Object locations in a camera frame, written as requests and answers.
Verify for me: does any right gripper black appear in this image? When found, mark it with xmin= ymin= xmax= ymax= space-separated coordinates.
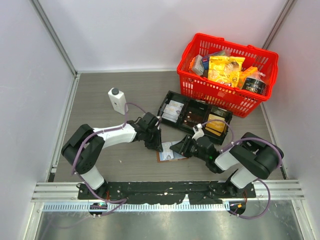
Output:
xmin=169 ymin=134 xmax=208 ymax=162

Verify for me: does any black round can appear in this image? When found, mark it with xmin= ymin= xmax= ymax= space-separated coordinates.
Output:
xmin=241 ymin=77 xmax=267 ymax=95

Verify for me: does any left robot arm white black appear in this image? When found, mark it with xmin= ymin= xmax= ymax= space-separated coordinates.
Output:
xmin=61 ymin=112 xmax=163 ymax=199

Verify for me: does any yellow cards stack in tray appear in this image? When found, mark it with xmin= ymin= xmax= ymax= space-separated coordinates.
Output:
xmin=205 ymin=114 xmax=226 ymax=137

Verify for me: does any brown cards stack in tray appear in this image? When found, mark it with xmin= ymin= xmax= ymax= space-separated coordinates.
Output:
xmin=183 ymin=111 xmax=205 ymax=129

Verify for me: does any purple cable under left base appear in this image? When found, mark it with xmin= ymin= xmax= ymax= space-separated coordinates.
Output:
xmin=79 ymin=184 xmax=131 ymax=216

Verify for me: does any white slotted cable duct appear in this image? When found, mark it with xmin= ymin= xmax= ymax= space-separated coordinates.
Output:
xmin=42 ymin=200 xmax=230 ymax=212

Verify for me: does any white bottle grey cap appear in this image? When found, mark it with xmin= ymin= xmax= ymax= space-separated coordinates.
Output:
xmin=108 ymin=87 xmax=128 ymax=115

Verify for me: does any brown leather card holder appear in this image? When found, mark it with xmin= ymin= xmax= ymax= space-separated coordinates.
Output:
xmin=156 ymin=141 xmax=188 ymax=163

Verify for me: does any white id card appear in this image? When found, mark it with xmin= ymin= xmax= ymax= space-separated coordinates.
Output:
xmin=159 ymin=141 xmax=185 ymax=161

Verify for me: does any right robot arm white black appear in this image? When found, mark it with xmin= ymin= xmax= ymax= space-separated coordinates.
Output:
xmin=170 ymin=132 xmax=284 ymax=198

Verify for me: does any orange snack packet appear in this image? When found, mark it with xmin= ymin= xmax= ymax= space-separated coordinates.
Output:
xmin=237 ymin=66 xmax=258 ymax=89

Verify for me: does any yellow snack bag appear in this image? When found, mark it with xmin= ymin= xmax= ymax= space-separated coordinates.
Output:
xmin=207 ymin=55 xmax=245 ymax=88

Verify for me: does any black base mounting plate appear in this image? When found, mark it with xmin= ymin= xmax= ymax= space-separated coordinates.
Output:
xmin=76 ymin=181 xmax=256 ymax=205

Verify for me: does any grey carton box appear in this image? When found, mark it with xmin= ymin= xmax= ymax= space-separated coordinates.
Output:
xmin=189 ymin=54 xmax=204 ymax=76

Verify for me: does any white cards stack in tray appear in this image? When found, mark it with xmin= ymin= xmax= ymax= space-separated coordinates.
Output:
xmin=161 ymin=100 xmax=184 ymax=123

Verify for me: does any black compartment tray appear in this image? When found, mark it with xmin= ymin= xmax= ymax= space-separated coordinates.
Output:
xmin=157 ymin=91 xmax=233 ymax=145

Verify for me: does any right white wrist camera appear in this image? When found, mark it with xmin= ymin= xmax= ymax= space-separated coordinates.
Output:
xmin=192 ymin=123 xmax=205 ymax=140

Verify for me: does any red plastic shopping basket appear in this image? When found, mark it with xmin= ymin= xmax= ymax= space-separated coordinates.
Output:
xmin=177 ymin=33 xmax=279 ymax=118

